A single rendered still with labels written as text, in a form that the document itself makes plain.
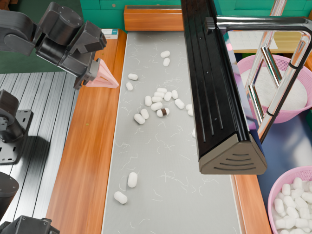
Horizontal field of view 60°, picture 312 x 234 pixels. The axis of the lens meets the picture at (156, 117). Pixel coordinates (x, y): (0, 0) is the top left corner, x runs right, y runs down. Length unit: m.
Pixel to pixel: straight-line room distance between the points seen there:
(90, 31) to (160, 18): 0.44
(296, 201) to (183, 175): 0.27
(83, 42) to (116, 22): 0.49
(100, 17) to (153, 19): 0.21
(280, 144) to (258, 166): 0.55
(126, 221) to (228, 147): 0.39
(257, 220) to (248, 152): 0.35
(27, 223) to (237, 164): 0.25
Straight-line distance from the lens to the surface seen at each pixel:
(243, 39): 1.06
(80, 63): 0.65
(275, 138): 0.90
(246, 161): 0.33
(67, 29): 0.62
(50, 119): 0.94
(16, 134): 0.90
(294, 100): 0.95
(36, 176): 0.83
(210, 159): 0.32
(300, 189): 0.74
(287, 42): 1.10
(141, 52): 1.02
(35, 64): 2.35
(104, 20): 1.11
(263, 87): 0.95
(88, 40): 0.62
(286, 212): 0.72
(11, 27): 0.64
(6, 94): 0.84
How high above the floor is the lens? 1.34
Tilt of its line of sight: 50 degrees down
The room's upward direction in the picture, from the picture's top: straight up
